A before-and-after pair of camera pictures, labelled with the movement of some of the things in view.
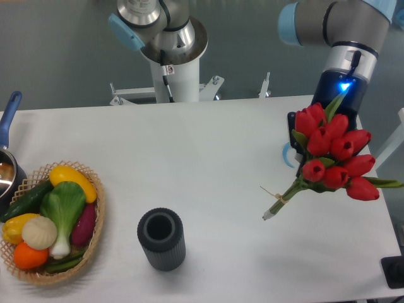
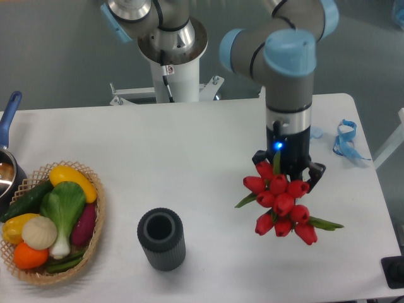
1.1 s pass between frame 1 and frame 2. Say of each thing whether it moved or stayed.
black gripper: moved
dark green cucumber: stayed
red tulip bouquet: moved
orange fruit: stayed
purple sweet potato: stayed
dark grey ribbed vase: stayed
